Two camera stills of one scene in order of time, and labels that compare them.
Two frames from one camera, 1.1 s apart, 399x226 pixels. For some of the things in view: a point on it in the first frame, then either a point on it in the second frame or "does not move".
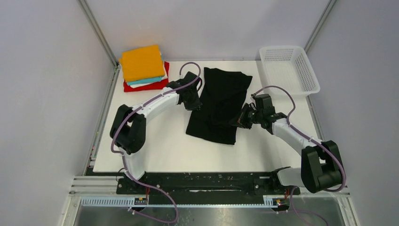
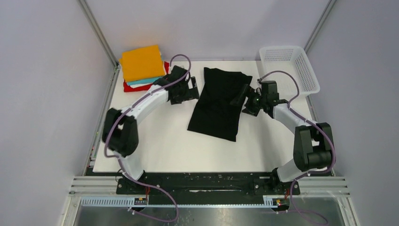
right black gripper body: x=249 y=116 -> x=255 y=101
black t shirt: x=223 y=92 does not move
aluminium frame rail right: x=331 y=5 does not move
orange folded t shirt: x=141 y=63 does not move
